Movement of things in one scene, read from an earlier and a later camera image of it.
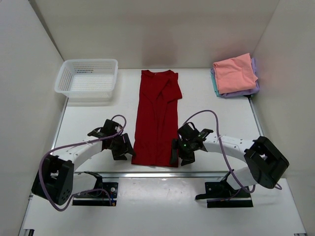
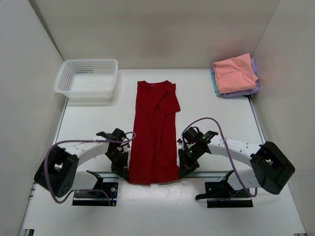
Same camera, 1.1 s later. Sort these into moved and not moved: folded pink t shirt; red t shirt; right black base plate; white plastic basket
Moved: red t shirt
Not moved: folded pink t shirt; right black base plate; white plastic basket
